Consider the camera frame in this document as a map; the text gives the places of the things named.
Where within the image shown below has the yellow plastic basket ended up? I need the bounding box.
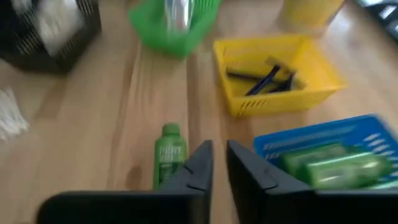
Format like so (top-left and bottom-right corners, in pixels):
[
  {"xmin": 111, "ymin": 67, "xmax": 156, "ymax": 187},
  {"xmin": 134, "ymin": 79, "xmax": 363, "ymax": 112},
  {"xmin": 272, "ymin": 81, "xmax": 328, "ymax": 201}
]
[{"xmin": 212, "ymin": 34, "xmax": 346, "ymax": 118}]

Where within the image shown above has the green travel bottle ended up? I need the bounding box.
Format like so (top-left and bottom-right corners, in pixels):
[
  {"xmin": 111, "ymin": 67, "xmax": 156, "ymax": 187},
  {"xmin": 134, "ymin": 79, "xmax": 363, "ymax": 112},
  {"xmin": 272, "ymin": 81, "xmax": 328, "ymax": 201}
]
[
  {"xmin": 305, "ymin": 152, "xmax": 393, "ymax": 190},
  {"xmin": 152, "ymin": 123, "xmax": 189, "ymax": 191},
  {"xmin": 368, "ymin": 180, "xmax": 398, "ymax": 191},
  {"xmin": 280, "ymin": 144, "xmax": 353, "ymax": 179}
]

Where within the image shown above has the green plastic basket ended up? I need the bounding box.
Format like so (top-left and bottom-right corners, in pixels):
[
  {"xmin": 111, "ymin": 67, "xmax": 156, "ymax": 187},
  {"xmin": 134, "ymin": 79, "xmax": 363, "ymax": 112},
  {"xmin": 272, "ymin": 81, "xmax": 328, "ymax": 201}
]
[{"xmin": 128, "ymin": 0, "xmax": 222, "ymax": 59}]

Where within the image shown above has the black table frame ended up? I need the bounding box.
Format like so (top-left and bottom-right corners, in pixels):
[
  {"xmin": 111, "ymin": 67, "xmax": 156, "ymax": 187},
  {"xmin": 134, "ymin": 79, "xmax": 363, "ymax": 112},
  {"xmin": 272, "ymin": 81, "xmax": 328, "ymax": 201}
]
[{"xmin": 354, "ymin": 0, "xmax": 398, "ymax": 42}]

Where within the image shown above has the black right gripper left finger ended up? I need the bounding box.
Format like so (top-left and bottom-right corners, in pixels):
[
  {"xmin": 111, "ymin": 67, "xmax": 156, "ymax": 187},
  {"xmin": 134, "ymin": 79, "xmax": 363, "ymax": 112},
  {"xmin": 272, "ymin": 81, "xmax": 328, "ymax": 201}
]
[{"xmin": 158, "ymin": 139, "xmax": 214, "ymax": 191}]

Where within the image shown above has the Lysol wipes canister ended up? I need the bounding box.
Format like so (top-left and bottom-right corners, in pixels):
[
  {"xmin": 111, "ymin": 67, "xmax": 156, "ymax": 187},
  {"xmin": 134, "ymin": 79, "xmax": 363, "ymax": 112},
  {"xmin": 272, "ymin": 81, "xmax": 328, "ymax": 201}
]
[{"xmin": 280, "ymin": 0, "xmax": 346, "ymax": 29}]

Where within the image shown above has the blue plastic basket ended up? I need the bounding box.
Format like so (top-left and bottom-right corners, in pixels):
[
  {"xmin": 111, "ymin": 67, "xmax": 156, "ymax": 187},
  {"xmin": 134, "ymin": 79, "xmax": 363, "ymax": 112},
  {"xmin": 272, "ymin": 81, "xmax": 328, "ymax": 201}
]
[{"xmin": 252, "ymin": 114, "xmax": 398, "ymax": 191}]

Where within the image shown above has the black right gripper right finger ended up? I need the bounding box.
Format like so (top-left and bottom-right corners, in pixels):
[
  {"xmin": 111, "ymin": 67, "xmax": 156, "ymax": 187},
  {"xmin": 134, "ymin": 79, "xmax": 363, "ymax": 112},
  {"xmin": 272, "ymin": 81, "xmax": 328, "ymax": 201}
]
[{"xmin": 226, "ymin": 140, "xmax": 315, "ymax": 224}]

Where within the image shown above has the black plastic basket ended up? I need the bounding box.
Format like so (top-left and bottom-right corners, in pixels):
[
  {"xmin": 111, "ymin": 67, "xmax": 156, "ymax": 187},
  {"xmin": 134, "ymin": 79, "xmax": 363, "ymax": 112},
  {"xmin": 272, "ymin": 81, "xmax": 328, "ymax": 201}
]
[{"xmin": 0, "ymin": 0, "xmax": 102, "ymax": 75}]

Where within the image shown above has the bagged white vanity pack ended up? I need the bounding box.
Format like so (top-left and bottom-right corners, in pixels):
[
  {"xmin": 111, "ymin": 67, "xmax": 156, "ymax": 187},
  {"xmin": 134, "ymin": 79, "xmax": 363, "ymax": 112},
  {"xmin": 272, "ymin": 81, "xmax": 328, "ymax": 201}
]
[
  {"xmin": 11, "ymin": 0, "xmax": 85, "ymax": 56},
  {"xmin": 0, "ymin": 88, "xmax": 30, "ymax": 141}
]

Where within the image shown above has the bagged blue toothbrush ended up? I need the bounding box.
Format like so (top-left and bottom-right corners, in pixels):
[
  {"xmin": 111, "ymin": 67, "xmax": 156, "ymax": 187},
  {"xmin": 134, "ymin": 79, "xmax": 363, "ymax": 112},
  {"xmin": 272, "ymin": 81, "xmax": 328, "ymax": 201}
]
[{"xmin": 164, "ymin": 0, "xmax": 196, "ymax": 32}]

